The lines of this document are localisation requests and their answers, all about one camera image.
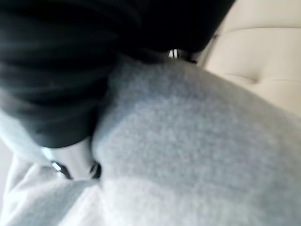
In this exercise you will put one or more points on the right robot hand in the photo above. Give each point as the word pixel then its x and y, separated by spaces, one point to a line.
pixel 58 70

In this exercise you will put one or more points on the grey fabric cushion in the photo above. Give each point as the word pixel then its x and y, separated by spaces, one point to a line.
pixel 178 141

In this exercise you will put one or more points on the cream leather sofa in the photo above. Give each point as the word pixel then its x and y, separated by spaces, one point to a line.
pixel 256 56

